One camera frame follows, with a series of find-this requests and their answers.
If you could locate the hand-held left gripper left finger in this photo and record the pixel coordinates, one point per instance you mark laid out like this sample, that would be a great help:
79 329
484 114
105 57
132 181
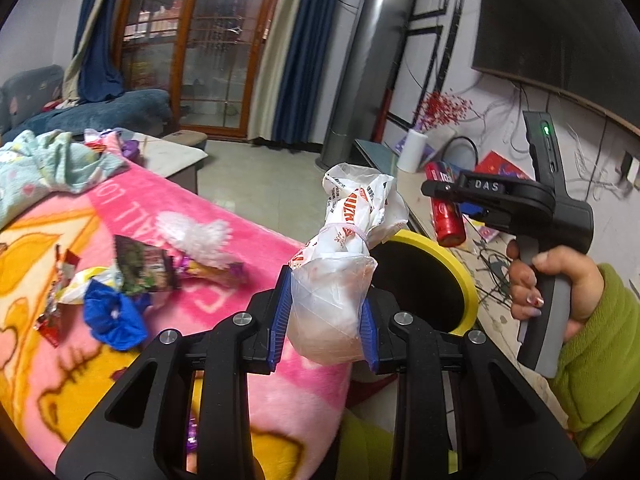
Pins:
280 320

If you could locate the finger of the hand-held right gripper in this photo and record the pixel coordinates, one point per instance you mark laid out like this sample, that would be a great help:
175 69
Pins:
475 186
472 208

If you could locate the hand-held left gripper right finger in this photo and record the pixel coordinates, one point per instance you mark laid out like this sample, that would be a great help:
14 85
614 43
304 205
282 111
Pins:
369 340

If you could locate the white printed plastic bag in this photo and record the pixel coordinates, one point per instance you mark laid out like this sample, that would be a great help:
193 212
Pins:
330 310

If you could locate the yellow rimmed black bin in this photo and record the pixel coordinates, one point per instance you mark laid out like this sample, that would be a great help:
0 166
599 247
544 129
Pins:
465 280

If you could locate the yellow purple snack wrapper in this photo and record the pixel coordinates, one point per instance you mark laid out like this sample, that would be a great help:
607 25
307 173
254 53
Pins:
215 271

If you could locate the dark green snack wrapper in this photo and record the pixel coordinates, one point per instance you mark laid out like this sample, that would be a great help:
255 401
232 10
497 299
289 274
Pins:
145 265

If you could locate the person's right forearm green sleeve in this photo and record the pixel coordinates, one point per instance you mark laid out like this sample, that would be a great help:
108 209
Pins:
605 370

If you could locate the person's right hand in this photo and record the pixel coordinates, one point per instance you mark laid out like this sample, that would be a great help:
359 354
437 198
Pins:
582 285

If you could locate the red can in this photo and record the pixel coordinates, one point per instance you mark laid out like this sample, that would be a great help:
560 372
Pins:
447 220

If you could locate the colourful figure painting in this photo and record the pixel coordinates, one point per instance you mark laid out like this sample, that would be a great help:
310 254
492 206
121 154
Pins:
500 167

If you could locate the purple book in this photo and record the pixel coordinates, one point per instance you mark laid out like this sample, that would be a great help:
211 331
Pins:
430 152

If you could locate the white paper roll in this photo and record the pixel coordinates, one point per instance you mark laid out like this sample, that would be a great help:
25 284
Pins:
412 152

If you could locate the red berry branch decoration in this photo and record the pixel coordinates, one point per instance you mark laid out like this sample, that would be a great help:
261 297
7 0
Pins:
442 110

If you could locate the person's yellow green garment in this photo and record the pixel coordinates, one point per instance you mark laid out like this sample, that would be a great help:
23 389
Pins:
365 445

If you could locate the white foam fruit net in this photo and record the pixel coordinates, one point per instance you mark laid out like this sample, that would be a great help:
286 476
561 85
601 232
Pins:
200 235

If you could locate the purple foil wrapper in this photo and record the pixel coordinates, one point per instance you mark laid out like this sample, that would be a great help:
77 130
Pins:
192 435

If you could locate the grey tower air conditioner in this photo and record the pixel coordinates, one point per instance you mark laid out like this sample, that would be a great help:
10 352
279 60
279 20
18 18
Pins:
370 60

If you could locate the blue crumpled plastic bag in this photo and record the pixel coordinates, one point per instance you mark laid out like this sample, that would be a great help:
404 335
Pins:
112 315

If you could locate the pink printed blanket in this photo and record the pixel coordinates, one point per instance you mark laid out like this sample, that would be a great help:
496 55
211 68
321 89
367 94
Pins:
165 195

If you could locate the white topped coffee table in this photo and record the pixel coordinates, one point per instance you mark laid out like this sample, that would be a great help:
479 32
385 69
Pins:
170 157

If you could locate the yellow white wrapper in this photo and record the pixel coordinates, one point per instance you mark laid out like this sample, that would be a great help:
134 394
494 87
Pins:
82 285

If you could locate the grey stool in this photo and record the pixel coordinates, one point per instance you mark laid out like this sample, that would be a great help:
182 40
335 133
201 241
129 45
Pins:
185 137

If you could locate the blue curtain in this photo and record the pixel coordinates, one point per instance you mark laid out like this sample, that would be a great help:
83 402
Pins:
100 60
305 60

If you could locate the red snack wrapper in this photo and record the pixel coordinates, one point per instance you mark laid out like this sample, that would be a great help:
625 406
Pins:
65 270
47 325

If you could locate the purple bag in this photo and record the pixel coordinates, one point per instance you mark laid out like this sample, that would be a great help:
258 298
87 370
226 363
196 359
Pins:
131 150

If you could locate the beige curtain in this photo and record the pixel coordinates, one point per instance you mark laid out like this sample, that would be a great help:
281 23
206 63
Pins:
72 75
270 75

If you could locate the pink white printed cloth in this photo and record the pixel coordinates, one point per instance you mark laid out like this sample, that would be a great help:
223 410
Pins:
102 139

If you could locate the blue grey sofa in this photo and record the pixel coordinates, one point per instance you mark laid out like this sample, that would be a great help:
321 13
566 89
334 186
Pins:
125 107

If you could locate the wooden framed glass door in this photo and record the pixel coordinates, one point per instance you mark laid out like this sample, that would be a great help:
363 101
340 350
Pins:
210 60

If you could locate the light blue printed cloth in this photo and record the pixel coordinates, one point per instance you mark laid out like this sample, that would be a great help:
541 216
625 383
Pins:
55 160

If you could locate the red white clothes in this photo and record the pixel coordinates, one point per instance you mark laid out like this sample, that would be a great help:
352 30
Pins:
60 105

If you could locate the wall outlet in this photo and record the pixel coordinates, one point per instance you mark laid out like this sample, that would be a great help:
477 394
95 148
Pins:
634 170

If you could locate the black wall trim frame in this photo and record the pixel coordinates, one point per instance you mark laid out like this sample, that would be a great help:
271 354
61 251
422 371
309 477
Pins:
425 29

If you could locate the wall mounted television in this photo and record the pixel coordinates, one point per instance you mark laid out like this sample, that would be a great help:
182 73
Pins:
550 25

